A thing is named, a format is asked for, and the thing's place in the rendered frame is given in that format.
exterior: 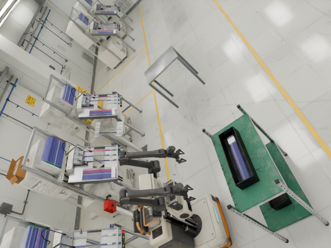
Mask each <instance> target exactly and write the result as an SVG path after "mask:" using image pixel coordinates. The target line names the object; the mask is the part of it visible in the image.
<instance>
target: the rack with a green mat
mask: <svg viewBox="0 0 331 248"><path fill-rule="evenodd" d="M237 108H238V109H239V110H240V111H241V112H242V113H243V115H242V116H241V117H239V118H238V119H236V120H235V121H233V122H232V123H230V124H229V125H227V126H226V127H224V128H223V129H221V130H220V131H218V132H217V133H215V134H214V135H212V134H210V133H209V132H208V131H207V130H206V129H202V131H203V133H205V134H206V135H207V136H208V137H210V138H211V140H212V143H213V146H214V149H215V151H216V154H217V157H218V160H219V163H220V165H221V168H222V171H223V174H224V177H225V180H226V182H227V185H228V188H229V191H230V194H231V197H232V200H233V203H234V206H235V207H233V206H232V205H230V204H229V205H227V208H228V210H230V211H232V212H234V213H235V214H237V215H239V216H240V217H242V218H244V219H246V220H247V221H249V222H251V223H252V224H254V225H256V226H257V227H259V228H261V229H263V230H264V231H266V232H268V233H269V234H271V235H273V236H275V237H276V238H278V239H280V240H282V241H284V242H285V243H288V242H289V240H288V239H286V238H284V237H283V236H281V235H280V234H278V233H277V232H279V231H282V230H284V229H286V228H288V227H290V226H293V225H295V224H297V223H299V222H302V221H304V220H306V219H308V218H310V217H313V216H315V217H316V218H317V219H318V220H320V221H321V222H322V223H323V224H324V225H325V226H328V225H329V223H328V222H327V221H326V220H325V219H323V218H322V217H321V216H320V215H319V214H318V213H317V212H316V211H315V210H314V208H313V206H312V205H311V203H310V201H309V199H308V198H307V196H306V194H305V193H304V191H303V189H302V187H301V186H300V184H299V182H298V180H297V179H296V177H295V175H294V174H293V172H292V170H291V168H290V167H289V165H288V163H287V162H286V160H285V158H284V157H283V155H284V156H287V155H288V154H287V153H286V152H285V151H284V150H283V149H282V148H281V147H280V146H279V145H278V144H277V143H276V142H275V141H274V140H273V139H272V138H271V137H270V136H269V135H268V134H267V133H266V132H265V131H264V130H263V129H262V128H261V127H260V126H259V124H258V123H257V122H256V121H255V120H254V119H253V118H252V117H251V116H250V115H249V114H248V113H247V112H246V111H245V110H244V109H243V108H242V107H241V106H240V105H237ZM232 126H233V127H234V128H235V129H237V130H238V131H239V134H240V136H241V138H242V141H243V143H244V145H245V148H246V150H247V152H248V155H249V157H250V159H251V161H252V163H253V166H254V168H255V170H256V173H257V175H258V177H259V180H260V181H259V182H257V183H255V184H253V185H251V186H249V187H247V188H245V189H243V190H241V189H240V188H238V187H237V186H235V184H234V181H233V178H232V175H231V172H230V169H229V166H228V163H227V160H226V157H225V154H224V152H223V149H222V146H221V143H220V140H219V137H218V135H219V134H221V133H222V132H224V131H225V130H227V129H229V128H230V127H232ZM255 126H256V127H257V128H258V129H259V130H260V131H261V132H262V133H263V134H264V135H265V137H266V138H267V139H268V140H269V141H270V142H269V143H267V144H266V145H265V144H264V142H263V140H262V139H261V137H260V135H259V133H258V131H257V129H256V127H255ZM282 154H283V155H282ZM284 193H287V195H288V196H289V199H290V200H291V204H290V205H289V206H286V207H284V208H282V209H281V210H278V211H276V210H275V209H273V208H271V206H270V204H269V201H270V200H272V199H274V198H276V197H278V196H280V195H282V194H284ZM258 206H259V207H260V210H261V212H262V214H263V217H264V219H265V222H266V224H267V227H266V226H265V225H263V224H261V223H260V222H258V221H256V220H255V219H253V218H251V217H250V216H248V215H246V214H245V213H246V212H248V211H250V210H252V209H254V208H256V207H258Z"/></svg>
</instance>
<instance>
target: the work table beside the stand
mask: <svg viewBox="0 0 331 248"><path fill-rule="evenodd" d="M176 59H178V60H179V61H180V62H181V63H182V64H183V65H184V66H185V67H186V68H187V69H188V70H189V71H190V72H191V73H192V74H193V75H194V76H195V77H196V78H198V79H199V80H200V81H201V82H202V83H203V84H205V82H204V81H203V80H202V79H201V78H200V77H199V76H198V75H197V74H198V72H197V71H196V70H195V69H194V68H193V67H192V66H191V65H190V64H189V63H188V62H187V61H186V60H185V59H184V58H183V57H182V56H181V55H180V54H179V53H178V52H177V51H176V50H175V49H174V48H173V47H172V46H170V47H169V48H168V49H167V50H166V51H165V52H164V53H163V54H162V55H161V56H160V57H159V58H158V59H157V60H156V61H155V62H154V63H153V64H152V65H151V66H150V67H149V68H148V69H147V70H146V71H145V72H144V74H145V77H146V80H147V83H148V85H149V86H151V87H152V88H153V89H154V90H155V91H157V92H158V93H159V94H160V95H162V96H163V97H164V98H165V99H166V100H168V101H169V102H170V103H171V104H173V105H174V106H175V107H176V108H178V107H179V106H178V105H177V104H176V103H174V102H173V101H172V100H171V99H169V98H168V97H167V96H166V95H165V94H163V93H162V92H161V91H160V90H158V89H157V88H156V87H155V86H154V85H152V84H151V83H152V82H153V81H154V82H155V83H156V84H157V85H159V86H160V87H161V88H162V89H163V90H165V91H166V92H167V93H168V94H169V95H171V96H172V97H173V96H174V95H173V94H172V93H171V92H170V91H168V90H167V89H166V88H165V87H164V86H162V85H161V84H160V83H159V82H158V81H157V80H155V79H156V78H157V77H158V76H160V75H161V74H162V73H163V72H164V71H165V70H166V69H167V68H168V67H169V66H170V65H171V64H172V63H173V62H174V61H175V60H176Z"/></svg>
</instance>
